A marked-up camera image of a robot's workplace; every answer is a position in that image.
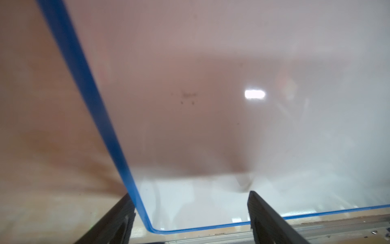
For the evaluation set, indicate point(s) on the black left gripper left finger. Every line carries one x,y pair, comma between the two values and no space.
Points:
114,227

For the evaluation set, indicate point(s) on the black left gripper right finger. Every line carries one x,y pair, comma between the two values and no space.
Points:
268,226

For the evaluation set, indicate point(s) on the blue-framed whiteboard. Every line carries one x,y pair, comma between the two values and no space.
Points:
201,102

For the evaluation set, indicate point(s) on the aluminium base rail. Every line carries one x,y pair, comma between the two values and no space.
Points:
371,229

